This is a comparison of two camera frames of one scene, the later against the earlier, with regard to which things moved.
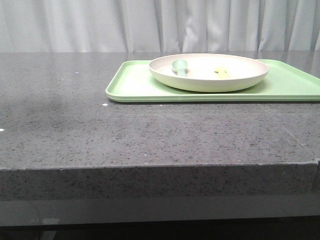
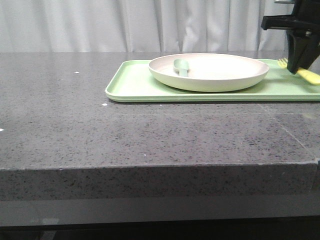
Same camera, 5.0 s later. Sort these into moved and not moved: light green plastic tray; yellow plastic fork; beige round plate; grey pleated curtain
Moved: yellow plastic fork
Not moved: light green plastic tray; beige round plate; grey pleated curtain
